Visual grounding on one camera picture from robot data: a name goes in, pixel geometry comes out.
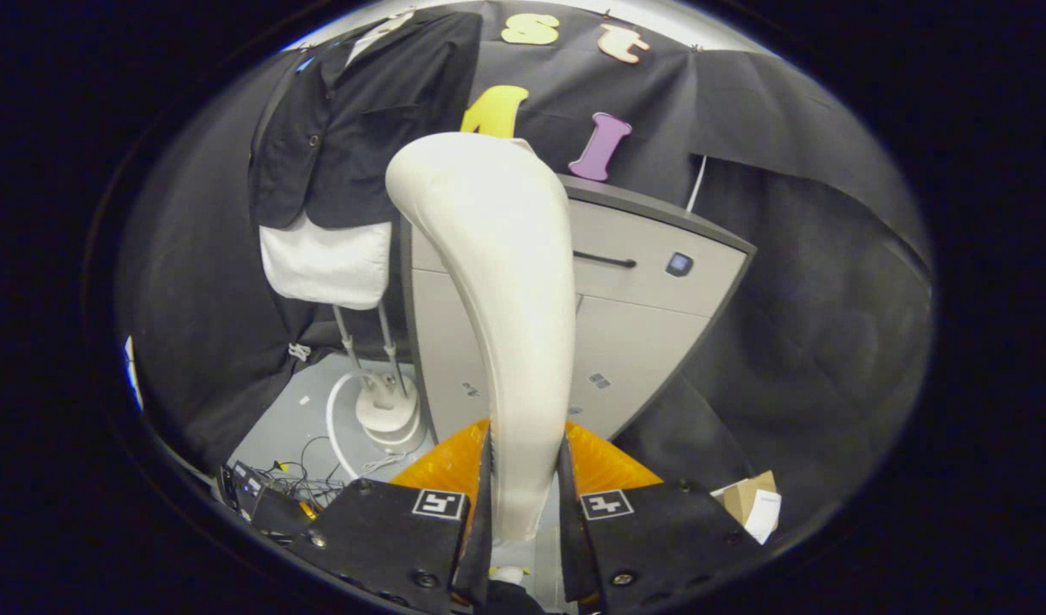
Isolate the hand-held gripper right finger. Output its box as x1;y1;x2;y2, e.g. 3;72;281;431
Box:
560;417;767;612

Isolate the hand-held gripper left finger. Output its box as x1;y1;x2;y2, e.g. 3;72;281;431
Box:
301;419;494;612

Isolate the white garment steamer base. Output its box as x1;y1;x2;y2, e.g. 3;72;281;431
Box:
333;303;428;455

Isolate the white garment steamer nozzle with hose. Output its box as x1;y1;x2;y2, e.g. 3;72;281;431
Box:
325;132;578;590

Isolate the white shirt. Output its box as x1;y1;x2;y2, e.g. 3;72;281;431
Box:
258;10;414;311

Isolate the black jacket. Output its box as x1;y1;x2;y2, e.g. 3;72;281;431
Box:
248;10;484;231

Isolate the cardboard box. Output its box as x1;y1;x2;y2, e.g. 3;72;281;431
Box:
711;470;782;546

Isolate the black electronic box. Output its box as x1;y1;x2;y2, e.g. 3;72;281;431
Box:
218;461;314;537

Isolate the grey cabinet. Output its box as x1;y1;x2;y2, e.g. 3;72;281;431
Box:
399;175;757;445

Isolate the black backdrop cloth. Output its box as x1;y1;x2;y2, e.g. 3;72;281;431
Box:
117;0;934;530

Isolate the black drawer handle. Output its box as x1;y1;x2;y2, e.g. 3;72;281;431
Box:
572;250;638;270

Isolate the thin white wall cable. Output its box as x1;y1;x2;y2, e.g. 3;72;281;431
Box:
685;154;709;214

